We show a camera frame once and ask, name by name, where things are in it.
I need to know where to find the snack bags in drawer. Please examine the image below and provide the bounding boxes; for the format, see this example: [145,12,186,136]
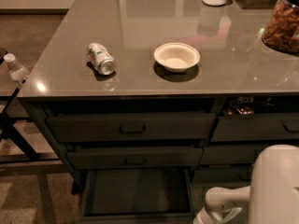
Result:
[224,96,274,115]

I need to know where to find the silver soda can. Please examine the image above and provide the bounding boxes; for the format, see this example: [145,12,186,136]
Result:
[86,43,116,76]

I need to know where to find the dark side table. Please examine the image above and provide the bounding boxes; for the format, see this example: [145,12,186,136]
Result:
[0,48,58,162]

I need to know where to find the white paper bowl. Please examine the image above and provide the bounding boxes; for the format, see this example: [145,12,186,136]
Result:
[153,42,200,73]

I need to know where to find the dark cabinet frame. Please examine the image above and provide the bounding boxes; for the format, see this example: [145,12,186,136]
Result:
[21,95,299,187]

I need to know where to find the clear plastic water bottle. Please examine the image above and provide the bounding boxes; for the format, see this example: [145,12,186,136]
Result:
[4,53,29,89]

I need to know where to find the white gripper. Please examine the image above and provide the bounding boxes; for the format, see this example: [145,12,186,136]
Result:
[192,186,250,224]

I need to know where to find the jar of snacks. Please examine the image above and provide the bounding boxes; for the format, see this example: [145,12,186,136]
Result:
[262,0,299,53]

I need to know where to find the drawer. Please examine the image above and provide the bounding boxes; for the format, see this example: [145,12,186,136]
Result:
[66,146,203,170]
[200,144,267,165]
[46,112,216,143]
[192,166,252,183]
[74,167,194,224]
[212,113,299,142]

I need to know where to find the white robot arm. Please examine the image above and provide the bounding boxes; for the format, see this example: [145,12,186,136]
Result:
[192,145,299,224]

